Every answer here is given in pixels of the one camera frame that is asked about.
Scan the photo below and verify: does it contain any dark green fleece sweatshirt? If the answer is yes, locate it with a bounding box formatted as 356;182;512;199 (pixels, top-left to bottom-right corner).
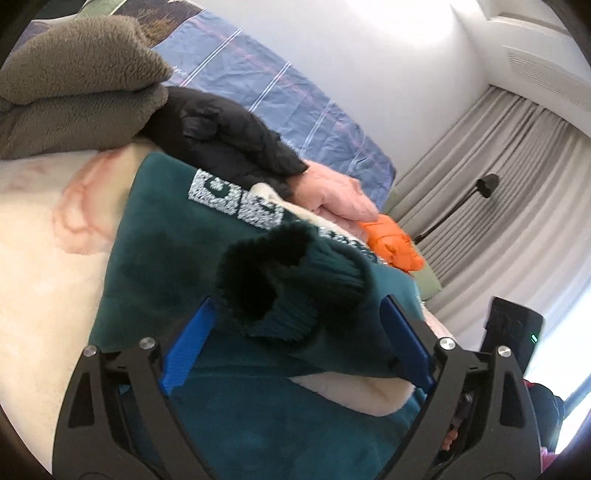
90;154;426;479

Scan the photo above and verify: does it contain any grey pleated curtain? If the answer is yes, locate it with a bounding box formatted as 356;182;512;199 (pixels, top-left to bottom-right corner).
392;87;590;346

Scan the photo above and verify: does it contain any light green pillow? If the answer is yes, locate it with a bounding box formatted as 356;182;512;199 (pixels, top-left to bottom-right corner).
383;186;443;302

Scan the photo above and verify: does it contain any black floor lamp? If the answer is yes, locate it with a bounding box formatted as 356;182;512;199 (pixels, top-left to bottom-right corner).
413;173;500;245

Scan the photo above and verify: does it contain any orange puffer jacket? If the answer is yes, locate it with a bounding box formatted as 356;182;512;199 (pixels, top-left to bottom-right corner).
359;214;426;273

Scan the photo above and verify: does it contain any pink quilted jacket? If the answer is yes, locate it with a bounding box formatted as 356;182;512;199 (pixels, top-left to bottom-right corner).
287;161;379;222

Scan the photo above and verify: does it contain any cream pink fleece blanket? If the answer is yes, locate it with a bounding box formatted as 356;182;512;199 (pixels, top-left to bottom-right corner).
1;141;156;468

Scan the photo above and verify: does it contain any white air conditioner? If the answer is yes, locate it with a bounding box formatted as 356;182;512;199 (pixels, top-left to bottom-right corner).
466;1;590;133

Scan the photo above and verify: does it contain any black puffer jacket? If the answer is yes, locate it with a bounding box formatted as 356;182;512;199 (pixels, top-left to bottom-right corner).
139;87;308;199

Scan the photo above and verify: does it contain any olive brown fleece garment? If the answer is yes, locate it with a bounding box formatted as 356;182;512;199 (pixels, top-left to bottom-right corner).
1;16;173;160

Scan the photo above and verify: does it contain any blue plaid quilt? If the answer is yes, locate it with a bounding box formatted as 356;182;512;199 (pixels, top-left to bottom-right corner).
8;0;398;211

